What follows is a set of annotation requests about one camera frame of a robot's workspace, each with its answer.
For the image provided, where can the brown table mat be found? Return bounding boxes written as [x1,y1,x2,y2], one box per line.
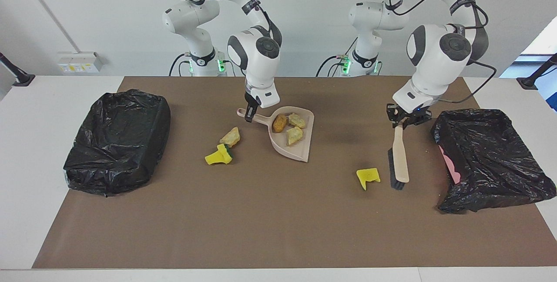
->
[32,76,557,269]

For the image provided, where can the white wall power socket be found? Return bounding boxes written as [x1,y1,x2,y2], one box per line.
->
[57,51,104,74]

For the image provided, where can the white wall conduit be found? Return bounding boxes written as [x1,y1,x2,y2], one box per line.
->
[17,0,77,53]

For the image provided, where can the beige plastic dustpan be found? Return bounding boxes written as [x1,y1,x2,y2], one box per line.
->
[236,106,315,163]

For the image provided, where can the black base power cable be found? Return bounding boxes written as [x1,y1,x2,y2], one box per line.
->
[316,54,349,77]
[169,53,193,77]

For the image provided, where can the black bag lined bin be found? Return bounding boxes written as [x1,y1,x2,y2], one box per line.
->
[63,89,171,198]

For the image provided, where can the beige hand brush black bristles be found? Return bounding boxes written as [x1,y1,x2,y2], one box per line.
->
[387,124,410,190]

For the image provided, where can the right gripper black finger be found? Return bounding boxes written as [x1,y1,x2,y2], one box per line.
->
[245,103,261,123]

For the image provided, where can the black bag bin pink inside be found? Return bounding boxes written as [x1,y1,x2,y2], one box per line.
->
[430,108,557,214]

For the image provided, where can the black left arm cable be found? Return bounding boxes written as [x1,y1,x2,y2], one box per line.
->
[387,0,497,104]

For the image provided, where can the plain yellow sponge piece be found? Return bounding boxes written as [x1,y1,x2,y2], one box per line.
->
[356,168,381,191]

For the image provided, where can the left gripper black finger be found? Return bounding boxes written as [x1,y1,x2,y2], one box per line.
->
[403,111,433,130]
[386,104,402,127]

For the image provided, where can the yellow and green sponge piece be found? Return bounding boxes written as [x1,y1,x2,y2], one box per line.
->
[205,144,234,165]

